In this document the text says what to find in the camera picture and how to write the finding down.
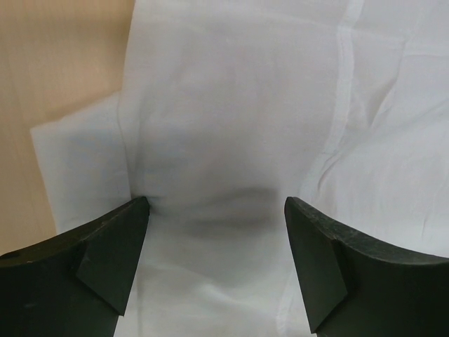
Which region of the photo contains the white long sleeve shirt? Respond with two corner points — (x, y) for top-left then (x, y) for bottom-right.
(31, 1), (448, 336)

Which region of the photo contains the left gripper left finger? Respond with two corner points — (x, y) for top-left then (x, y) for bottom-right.
(1, 197), (150, 337)

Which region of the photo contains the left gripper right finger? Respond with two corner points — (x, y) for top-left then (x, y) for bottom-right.
(284, 197), (448, 336)

